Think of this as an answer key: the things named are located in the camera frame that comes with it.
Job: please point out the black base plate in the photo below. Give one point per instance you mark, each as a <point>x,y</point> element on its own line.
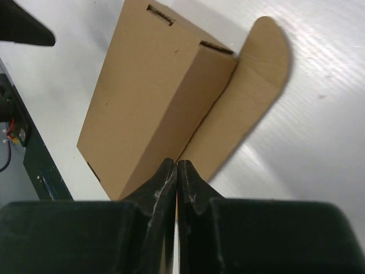
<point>20,129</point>

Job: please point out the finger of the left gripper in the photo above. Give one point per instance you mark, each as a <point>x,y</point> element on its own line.
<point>18,26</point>

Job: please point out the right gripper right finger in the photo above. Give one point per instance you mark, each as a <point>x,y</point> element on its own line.
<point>221,235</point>

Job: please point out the cardboard box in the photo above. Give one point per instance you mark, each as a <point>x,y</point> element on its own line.
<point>168,89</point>

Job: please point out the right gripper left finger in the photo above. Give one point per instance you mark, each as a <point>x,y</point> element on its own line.
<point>133,235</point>

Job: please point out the aluminium table frame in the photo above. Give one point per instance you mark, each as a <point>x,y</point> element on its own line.
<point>4,71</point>

